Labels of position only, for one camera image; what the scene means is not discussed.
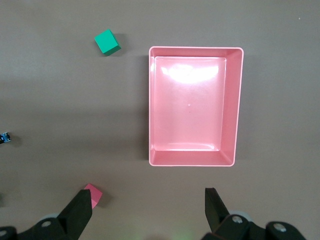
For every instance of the pink plastic tray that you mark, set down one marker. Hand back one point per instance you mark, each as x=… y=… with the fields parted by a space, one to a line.
x=187 y=105

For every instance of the green foam cube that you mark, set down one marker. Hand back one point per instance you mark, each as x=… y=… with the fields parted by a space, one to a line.
x=107 y=42

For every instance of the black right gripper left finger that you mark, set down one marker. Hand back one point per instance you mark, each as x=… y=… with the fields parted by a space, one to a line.
x=77 y=215

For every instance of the orange-capped black push button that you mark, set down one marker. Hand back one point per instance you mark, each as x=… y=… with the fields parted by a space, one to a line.
x=5 y=138

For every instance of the pink foam cube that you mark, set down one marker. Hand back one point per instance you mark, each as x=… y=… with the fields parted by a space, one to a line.
x=96 y=195

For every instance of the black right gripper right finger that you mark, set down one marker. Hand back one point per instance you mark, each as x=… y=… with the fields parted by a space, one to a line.
x=217 y=215

